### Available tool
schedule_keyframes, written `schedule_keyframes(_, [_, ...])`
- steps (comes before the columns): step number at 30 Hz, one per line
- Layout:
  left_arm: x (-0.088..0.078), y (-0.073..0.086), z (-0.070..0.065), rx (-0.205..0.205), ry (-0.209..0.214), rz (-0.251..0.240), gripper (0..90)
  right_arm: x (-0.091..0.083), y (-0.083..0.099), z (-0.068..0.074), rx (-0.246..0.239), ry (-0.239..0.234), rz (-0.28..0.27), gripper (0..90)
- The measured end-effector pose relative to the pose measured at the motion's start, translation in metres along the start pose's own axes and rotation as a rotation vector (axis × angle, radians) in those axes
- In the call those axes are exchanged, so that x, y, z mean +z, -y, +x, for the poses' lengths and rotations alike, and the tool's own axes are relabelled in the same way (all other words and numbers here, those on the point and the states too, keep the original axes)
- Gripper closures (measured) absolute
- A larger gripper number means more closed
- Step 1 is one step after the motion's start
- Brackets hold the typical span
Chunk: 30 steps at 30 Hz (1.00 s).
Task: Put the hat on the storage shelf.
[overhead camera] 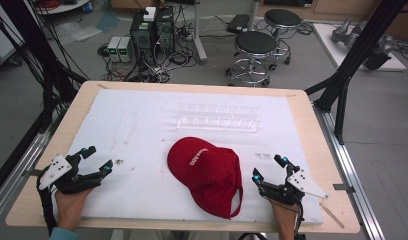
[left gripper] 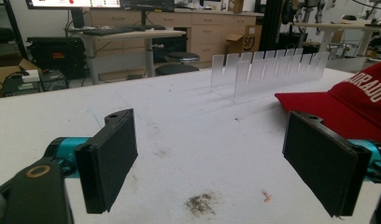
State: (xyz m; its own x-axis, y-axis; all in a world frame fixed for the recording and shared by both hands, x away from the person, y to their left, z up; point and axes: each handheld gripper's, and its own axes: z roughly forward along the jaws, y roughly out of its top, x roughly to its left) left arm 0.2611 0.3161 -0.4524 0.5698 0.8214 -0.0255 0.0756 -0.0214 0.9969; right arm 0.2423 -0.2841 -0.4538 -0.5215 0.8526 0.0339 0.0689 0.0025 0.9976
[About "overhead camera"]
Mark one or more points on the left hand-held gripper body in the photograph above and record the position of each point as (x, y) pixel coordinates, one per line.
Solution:
(53, 170)

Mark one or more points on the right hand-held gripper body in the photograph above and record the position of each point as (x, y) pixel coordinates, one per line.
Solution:
(302, 181)

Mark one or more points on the red baseball cap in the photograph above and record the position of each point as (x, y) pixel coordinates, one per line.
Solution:
(208, 176)

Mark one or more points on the person's right hand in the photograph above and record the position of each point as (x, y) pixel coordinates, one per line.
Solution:
(287, 220)

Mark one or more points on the person's left hand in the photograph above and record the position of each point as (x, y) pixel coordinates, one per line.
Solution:
(70, 208)

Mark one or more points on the white foam mat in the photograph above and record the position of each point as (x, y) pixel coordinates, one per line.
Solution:
(142, 160)

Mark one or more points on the light wooden table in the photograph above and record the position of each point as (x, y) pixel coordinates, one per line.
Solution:
(312, 133)

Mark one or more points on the thin wooden stick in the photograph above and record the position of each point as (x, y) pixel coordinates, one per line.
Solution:
(332, 215)

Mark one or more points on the clear acrylic rack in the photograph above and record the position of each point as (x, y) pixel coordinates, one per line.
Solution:
(218, 121)

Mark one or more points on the grey power supply unit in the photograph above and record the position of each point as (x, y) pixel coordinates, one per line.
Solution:
(113, 48)
(126, 49)

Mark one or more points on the clear plastic sheet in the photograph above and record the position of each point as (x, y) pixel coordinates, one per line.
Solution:
(78, 31)

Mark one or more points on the black round stool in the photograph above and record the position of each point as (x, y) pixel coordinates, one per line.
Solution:
(255, 43)
(282, 18)

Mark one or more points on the white floor platform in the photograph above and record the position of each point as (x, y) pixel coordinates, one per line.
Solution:
(332, 46)

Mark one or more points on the black computer tower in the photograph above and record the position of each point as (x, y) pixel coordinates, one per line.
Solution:
(165, 30)
(142, 36)

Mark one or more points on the grey metal stand leg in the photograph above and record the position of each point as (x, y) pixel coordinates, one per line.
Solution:
(200, 43)

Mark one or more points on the flat black case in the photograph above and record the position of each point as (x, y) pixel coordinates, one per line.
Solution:
(238, 23)

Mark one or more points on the grey metal pole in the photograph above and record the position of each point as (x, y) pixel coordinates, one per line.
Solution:
(253, 15)

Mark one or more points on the white box with black adapter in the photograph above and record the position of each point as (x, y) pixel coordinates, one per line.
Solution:
(149, 14)

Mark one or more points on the aluminium rail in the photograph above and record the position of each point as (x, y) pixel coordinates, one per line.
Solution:
(352, 173)
(15, 176)

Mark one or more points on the grey metal bracket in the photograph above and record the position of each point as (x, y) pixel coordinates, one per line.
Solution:
(343, 188)

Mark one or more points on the black frame strut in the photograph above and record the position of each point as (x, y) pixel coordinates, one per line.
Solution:
(358, 56)
(42, 53)

